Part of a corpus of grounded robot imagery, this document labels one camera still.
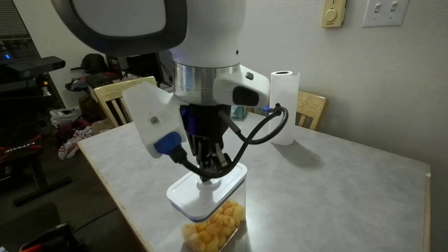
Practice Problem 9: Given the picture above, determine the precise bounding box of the clear container with yellow snacks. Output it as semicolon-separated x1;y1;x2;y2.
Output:
171;174;247;252

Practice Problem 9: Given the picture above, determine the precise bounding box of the heap of clothes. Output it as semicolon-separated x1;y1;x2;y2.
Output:
50;106;95;160

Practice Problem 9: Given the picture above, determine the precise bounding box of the paper towel roll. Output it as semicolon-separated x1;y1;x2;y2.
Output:
268;70;301;146

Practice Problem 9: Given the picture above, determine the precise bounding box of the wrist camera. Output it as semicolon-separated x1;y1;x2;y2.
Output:
122;82;187;159

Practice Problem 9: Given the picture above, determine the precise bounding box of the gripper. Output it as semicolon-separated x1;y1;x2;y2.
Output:
180;104;232;183

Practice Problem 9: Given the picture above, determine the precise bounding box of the beige wall dial control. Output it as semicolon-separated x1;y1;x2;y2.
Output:
321;0;347;28

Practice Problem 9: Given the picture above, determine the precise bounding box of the black and red bench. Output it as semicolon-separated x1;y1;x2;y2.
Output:
0;131;73;207

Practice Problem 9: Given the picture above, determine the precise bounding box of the camera on mount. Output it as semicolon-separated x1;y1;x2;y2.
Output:
6;56;67;80

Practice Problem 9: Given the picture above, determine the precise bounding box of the white lid with round button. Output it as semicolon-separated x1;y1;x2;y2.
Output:
167;162;248;222

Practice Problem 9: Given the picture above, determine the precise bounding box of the wooden chair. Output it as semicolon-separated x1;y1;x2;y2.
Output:
93;76;158;128
295;91;327;131

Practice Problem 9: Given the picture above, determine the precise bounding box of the white double light switch plate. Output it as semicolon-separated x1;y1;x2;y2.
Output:
362;0;410;28

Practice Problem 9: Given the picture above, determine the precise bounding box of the teal tissue box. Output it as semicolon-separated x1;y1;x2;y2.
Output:
230;106;248;120

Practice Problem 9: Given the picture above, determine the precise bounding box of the black and red tool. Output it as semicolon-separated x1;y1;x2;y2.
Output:
19;223;82;252

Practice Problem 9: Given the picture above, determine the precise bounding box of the black bag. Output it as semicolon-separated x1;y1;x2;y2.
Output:
70;53;110;75

